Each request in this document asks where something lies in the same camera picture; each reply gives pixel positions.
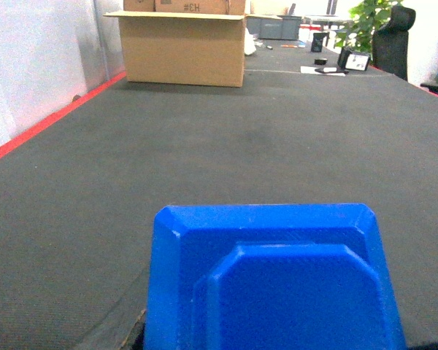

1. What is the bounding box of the green potted plant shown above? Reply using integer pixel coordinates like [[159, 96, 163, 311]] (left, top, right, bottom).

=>
[[334, 0, 403, 54]]

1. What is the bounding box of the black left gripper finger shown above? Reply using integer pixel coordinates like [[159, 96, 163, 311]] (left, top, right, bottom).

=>
[[74, 268, 149, 349]]

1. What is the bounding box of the grey plastic crate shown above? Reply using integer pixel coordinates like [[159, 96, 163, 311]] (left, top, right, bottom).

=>
[[247, 15, 302, 40]]

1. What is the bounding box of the white paper sheet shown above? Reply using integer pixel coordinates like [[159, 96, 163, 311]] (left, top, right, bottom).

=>
[[300, 66, 349, 77]]

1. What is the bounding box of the blue plastic part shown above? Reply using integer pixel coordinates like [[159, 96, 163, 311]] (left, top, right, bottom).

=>
[[144, 203, 407, 349]]

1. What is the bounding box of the large open cardboard box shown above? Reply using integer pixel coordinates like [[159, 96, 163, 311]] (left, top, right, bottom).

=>
[[105, 1, 251, 88]]

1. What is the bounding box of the black office chair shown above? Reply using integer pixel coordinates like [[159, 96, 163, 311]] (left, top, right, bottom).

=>
[[371, 4, 438, 101]]

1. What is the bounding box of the black white small box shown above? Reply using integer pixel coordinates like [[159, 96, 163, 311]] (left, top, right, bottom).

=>
[[337, 47, 371, 71]]

